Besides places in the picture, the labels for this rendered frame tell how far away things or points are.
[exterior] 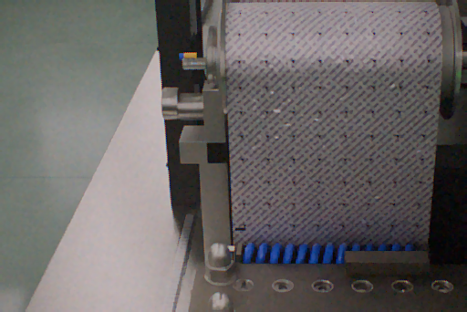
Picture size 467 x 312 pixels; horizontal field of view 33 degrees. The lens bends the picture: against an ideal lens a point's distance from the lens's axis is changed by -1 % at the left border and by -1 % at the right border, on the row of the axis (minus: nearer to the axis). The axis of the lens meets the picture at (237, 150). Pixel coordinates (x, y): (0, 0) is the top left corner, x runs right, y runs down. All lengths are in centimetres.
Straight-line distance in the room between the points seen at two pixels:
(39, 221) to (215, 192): 220
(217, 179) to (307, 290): 21
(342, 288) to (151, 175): 63
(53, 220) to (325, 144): 236
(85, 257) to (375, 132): 52
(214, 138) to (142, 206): 38
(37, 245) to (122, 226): 176
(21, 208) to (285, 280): 247
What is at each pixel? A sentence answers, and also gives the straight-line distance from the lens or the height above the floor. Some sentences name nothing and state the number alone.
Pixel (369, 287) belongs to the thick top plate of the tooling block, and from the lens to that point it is 91.
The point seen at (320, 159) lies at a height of 115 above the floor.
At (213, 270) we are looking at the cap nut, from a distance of 90.
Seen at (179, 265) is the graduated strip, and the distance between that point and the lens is 118.
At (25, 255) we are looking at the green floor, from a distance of 299.
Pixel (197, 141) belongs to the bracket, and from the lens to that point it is 99.
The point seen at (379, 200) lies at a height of 109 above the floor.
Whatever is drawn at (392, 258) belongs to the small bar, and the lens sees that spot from 92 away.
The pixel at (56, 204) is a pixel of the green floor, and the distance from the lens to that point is 330.
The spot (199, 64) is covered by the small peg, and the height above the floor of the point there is 125.
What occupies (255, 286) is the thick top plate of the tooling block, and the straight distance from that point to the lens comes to 90.
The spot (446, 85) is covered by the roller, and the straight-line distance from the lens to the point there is 90.
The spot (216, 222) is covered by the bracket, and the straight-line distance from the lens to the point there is 105.
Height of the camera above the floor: 155
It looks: 25 degrees down
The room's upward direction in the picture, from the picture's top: 2 degrees counter-clockwise
